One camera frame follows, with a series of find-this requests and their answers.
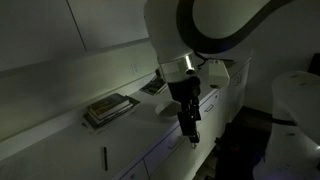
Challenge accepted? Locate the open magazine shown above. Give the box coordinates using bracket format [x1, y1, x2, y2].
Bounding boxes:
[139, 75, 169, 97]

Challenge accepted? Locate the white cabinet door with handle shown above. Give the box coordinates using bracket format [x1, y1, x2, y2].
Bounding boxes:
[66, 0, 150, 52]

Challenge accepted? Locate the thick black cable sleeve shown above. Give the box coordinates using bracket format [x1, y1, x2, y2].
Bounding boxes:
[176, 0, 295, 55]

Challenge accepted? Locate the white base cabinet unit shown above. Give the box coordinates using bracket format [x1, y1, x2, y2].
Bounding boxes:
[113, 57, 253, 180]

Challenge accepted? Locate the dark cover book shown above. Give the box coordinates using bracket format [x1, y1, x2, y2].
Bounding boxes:
[87, 93, 132, 117]

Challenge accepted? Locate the white bowl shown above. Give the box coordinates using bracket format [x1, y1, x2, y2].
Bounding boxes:
[154, 100, 183, 119]

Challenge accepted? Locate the small drawer handle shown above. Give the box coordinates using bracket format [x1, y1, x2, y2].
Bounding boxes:
[203, 103, 215, 113]

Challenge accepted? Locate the long drawer handle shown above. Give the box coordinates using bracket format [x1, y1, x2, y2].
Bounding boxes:
[166, 135, 185, 151]

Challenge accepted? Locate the white-edged book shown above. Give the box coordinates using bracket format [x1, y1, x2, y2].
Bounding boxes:
[88, 103, 134, 123]

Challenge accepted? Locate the wide white cabinet door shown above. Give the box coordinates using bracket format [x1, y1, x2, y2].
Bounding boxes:
[0, 0, 87, 73]

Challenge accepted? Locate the stack of books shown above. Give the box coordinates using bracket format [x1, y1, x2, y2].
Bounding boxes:
[82, 96, 141, 131]

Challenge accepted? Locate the black pen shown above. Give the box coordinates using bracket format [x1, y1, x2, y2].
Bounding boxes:
[102, 146, 109, 172]

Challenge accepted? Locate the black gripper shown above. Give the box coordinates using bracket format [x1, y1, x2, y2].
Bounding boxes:
[167, 76, 203, 145]

